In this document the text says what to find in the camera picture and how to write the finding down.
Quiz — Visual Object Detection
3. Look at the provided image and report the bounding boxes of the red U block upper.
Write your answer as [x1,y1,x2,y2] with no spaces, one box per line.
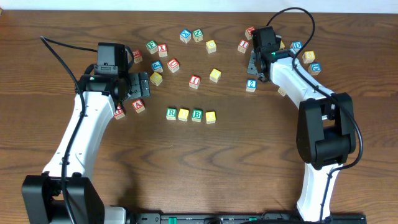
[167,58,180,73]

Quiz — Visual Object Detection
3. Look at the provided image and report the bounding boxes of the blue 2 block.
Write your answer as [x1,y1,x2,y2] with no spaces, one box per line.
[246,79,257,92]

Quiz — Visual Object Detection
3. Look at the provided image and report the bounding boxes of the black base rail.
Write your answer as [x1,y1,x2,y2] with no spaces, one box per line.
[126,212,368,224]

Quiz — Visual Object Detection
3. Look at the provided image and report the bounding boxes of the yellow G block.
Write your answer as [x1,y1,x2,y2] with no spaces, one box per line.
[150,72,163,86]

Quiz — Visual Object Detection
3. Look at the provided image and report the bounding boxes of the red U block lower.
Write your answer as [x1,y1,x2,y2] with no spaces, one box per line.
[114,105,125,119]

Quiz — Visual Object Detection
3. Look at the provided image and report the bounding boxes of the red u block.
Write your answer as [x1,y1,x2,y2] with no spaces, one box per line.
[167,58,180,73]
[114,105,125,119]

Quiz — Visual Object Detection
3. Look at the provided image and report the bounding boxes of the yellow O block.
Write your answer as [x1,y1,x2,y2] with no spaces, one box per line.
[177,108,190,121]

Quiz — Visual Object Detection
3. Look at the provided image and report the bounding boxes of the blue X block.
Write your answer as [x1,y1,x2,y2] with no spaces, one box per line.
[179,29,192,44]

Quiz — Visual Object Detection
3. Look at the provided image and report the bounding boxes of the red I block upper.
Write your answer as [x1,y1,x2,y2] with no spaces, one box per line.
[238,39,249,54]

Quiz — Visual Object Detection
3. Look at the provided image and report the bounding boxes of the red block far left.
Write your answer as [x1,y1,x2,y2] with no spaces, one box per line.
[132,50,143,63]

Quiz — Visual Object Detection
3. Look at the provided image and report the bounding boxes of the yellow block with ball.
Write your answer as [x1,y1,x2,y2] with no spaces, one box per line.
[279,41,285,50]

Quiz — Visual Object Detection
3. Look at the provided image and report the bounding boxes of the red Y block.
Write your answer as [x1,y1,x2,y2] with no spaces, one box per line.
[157,44,168,57]

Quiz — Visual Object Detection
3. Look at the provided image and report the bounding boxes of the green R block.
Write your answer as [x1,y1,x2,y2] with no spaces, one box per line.
[166,108,177,120]

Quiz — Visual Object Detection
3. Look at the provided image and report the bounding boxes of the blue d block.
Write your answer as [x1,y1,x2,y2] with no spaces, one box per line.
[290,41,302,53]
[308,63,322,76]

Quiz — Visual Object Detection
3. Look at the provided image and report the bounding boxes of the green B block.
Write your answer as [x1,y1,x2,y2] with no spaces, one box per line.
[192,109,203,122]

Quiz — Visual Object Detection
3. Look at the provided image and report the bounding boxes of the blue P block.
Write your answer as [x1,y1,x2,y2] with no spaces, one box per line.
[151,60,163,73]

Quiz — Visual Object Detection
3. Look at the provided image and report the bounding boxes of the red A block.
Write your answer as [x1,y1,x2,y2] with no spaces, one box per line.
[132,99,146,113]

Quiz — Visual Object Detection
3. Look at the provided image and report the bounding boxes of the yellow K block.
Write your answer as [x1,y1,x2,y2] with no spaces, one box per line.
[278,88,286,96]

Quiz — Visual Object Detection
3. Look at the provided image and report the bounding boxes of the red I block lower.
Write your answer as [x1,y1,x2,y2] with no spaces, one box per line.
[189,75,201,89]

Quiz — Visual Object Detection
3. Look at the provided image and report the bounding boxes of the blue D block far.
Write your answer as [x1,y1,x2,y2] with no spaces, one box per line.
[290,41,302,53]

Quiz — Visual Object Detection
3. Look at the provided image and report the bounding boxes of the blue D block right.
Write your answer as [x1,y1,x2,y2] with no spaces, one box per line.
[308,63,322,76]

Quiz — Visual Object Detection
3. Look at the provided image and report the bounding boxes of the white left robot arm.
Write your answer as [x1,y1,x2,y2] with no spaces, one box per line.
[22,72,150,223]

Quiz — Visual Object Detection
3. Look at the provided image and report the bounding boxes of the yellow 8 block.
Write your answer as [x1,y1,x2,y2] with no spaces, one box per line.
[302,51,316,64]

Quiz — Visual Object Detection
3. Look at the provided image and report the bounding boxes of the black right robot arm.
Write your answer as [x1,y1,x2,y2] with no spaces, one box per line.
[248,49,363,223]

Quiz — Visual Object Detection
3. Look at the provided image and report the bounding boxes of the green F block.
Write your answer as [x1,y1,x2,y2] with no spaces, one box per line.
[146,40,158,54]

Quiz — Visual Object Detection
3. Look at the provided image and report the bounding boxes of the red i block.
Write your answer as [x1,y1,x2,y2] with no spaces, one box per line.
[238,39,249,54]
[189,75,201,89]

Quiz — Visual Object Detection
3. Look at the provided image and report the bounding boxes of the green N block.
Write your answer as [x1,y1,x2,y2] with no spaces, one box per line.
[192,29,203,42]

